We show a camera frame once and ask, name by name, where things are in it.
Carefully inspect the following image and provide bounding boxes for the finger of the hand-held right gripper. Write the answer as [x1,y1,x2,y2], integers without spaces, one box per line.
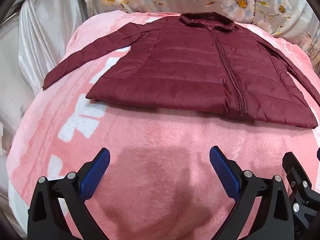
[282,152,313,196]
[291,189,320,240]

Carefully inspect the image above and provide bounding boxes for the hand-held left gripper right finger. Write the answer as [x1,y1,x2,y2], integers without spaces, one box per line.
[209,146,293,240]

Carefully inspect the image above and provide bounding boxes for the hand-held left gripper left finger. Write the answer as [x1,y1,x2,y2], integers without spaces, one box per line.
[27,148,111,240]

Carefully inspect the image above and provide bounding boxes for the maroon puffer jacket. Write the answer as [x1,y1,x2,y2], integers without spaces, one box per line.
[42,11,320,130]

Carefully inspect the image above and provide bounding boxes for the pink printed blanket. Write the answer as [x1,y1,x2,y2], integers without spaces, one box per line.
[5,11,320,240]

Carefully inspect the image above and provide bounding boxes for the white satin cloth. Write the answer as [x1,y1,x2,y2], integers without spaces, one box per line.
[0,0,87,158]

